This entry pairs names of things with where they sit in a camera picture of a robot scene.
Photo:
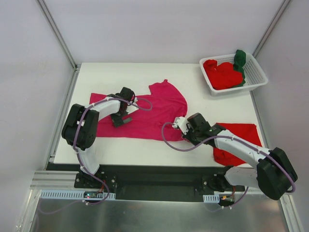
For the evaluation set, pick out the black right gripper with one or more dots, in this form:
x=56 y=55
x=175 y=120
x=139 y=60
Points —
x=187 y=136

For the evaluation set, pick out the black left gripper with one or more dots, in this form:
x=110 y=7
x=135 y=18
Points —
x=119 y=120

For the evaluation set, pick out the magenta t shirt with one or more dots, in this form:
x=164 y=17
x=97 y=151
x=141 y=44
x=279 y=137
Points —
x=168 y=103

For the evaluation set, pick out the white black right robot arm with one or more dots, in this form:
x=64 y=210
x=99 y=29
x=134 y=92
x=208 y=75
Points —
x=269 y=170

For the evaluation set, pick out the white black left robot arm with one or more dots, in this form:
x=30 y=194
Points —
x=81 y=125

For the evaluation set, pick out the folded red t shirt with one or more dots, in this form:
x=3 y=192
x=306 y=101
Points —
x=245 y=131

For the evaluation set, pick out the red t shirt in basket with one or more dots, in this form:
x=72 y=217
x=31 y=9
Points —
x=222 y=76

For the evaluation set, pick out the black centre base bar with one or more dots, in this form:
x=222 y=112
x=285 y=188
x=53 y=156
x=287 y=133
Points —
x=178 y=194

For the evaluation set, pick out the white plastic laundry basket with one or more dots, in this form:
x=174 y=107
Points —
x=254 y=75

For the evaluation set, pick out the green t shirt in basket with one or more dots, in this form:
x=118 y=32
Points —
x=239 y=62

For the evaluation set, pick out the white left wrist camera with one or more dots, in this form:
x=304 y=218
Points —
x=131 y=108

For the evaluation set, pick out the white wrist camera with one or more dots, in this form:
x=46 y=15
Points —
x=131 y=108
x=181 y=123

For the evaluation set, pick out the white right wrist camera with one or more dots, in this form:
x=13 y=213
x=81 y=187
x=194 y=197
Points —
x=181 y=123

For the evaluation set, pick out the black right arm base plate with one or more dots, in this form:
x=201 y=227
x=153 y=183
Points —
x=217 y=182

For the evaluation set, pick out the aluminium left frame rail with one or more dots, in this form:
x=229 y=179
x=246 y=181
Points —
x=72 y=80

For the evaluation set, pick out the aluminium frame rail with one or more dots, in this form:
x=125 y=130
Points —
x=72 y=80
x=273 y=23
x=48 y=180

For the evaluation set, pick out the white right cable duct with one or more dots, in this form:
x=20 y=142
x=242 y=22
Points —
x=215 y=198

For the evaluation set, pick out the white cable duct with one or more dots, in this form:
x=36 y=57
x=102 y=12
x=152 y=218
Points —
x=215 y=198
x=76 y=195

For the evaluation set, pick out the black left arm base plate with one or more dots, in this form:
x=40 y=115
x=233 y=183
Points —
x=83 y=180

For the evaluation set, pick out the aluminium front frame rail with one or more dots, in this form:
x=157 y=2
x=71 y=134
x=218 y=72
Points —
x=48 y=180

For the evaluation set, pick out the white left cable duct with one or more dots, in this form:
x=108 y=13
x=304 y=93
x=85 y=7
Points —
x=76 y=195

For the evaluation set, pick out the aluminium right frame rail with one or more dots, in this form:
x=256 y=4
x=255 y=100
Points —
x=273 y=23

